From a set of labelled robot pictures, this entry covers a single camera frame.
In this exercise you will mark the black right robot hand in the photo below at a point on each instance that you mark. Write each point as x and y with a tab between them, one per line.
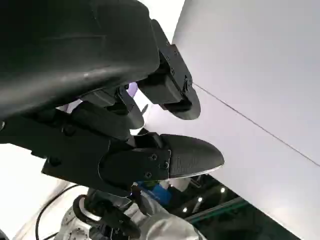
110	217

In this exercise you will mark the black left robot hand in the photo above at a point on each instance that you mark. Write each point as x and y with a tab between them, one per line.
75	55

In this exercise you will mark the blue workshop object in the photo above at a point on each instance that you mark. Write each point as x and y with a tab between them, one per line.
160	193

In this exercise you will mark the white workshop object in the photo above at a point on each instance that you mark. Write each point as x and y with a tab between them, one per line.
183	183

